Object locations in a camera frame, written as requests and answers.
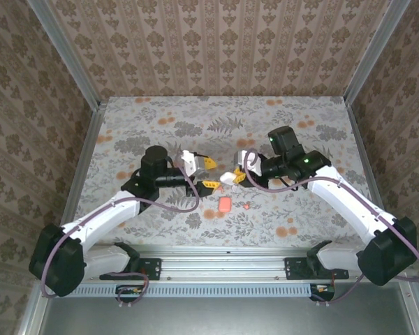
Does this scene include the grey metal sheet panel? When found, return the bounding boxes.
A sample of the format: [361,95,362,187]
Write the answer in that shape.
[17,281,419,335]

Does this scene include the white slotted cable duct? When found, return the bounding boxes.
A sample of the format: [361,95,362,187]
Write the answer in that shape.
[71,282,336,299]

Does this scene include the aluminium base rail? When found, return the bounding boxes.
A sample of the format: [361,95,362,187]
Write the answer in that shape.
[90,244,350,284]

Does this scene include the aluminium frame corner post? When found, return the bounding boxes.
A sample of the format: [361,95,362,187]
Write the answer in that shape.
[344,0,412,106]
[27,0,101,110]

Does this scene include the black base connector box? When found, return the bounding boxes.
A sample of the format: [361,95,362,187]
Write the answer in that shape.
[309,283,336,303]
[115,284,145,304]

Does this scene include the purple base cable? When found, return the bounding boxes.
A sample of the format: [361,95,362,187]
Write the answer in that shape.
[314,274,366,306]
[99,271,150,305]

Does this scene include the aluminium frame side rail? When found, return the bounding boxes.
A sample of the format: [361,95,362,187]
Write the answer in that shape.
[15,100,109,335]
[345,99,419,335]

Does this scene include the floral patterned table cover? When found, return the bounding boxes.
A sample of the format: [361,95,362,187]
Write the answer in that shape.
[71,96,385,249]

